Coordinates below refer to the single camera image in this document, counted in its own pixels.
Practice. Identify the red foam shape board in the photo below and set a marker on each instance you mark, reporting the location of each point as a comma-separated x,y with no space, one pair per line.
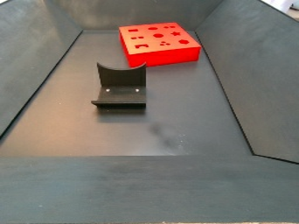
158,44

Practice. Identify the black curved holder stand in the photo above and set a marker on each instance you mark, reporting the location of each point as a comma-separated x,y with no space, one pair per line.
122,87

